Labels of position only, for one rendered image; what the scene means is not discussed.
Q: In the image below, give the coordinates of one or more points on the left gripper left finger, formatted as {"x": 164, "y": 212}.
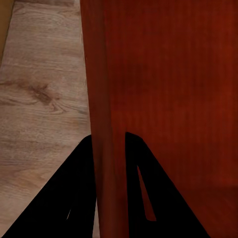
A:
{"x": 65, "y": 206}

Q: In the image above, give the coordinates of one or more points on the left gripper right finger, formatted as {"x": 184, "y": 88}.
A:
{"x": 175, "y": 219}

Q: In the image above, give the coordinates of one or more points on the storage box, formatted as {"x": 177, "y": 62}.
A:
{"x": 167, "y": 71}

